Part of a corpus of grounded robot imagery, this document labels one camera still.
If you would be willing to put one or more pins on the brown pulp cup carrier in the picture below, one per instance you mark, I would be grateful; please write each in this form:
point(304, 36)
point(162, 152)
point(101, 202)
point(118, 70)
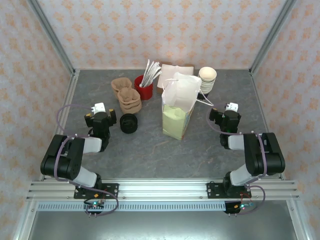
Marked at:
point(121, 85)
point(131, 106)
point(131, 111)

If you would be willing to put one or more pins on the paper takeout bag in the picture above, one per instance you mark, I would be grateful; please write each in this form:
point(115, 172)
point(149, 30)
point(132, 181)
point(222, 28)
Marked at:
point(175, 120)

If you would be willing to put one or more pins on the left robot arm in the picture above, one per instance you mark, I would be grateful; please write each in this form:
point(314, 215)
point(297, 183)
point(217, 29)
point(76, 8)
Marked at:
point(62, 160)

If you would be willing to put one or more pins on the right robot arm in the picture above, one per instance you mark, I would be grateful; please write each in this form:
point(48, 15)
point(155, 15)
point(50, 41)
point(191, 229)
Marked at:
point(262, 155)

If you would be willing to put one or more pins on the red straw cup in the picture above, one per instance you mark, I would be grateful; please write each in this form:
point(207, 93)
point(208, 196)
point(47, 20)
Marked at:
point(145, 93)

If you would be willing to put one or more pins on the white paper-wrapped straw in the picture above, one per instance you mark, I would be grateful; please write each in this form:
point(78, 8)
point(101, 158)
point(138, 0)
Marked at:
point(148, 73)
point(145, 72)
point(151, 72)
point(155, 77)
point(154, 72)

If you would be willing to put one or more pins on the white napkin stack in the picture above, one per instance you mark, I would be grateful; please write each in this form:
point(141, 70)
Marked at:
point(167, 72)

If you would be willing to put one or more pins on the stack of napkins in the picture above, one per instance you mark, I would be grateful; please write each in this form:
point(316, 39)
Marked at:
point(167, 62)

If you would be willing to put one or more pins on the small control circuit board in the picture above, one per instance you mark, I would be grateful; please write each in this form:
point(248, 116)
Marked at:
point(95, 206)
point(236, 207)

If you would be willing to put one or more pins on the grey metal base tray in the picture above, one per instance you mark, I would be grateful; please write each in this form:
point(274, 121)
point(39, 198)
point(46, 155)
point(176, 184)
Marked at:
point(162, 227)

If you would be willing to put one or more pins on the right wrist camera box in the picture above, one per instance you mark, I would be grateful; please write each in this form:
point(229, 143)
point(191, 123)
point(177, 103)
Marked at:
point(232, 106)

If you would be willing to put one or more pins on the aluminium table side rail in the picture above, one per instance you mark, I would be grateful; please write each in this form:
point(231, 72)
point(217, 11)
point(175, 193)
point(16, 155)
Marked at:
point(260, 100)
point(71, 87)

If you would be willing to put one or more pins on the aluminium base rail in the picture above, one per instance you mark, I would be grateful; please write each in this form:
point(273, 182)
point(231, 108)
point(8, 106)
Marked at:
point(162, 187)

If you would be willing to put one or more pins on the aluminium frame post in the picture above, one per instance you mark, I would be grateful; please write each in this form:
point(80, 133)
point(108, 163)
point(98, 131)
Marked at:
point(51, 35)
point(273, 35)

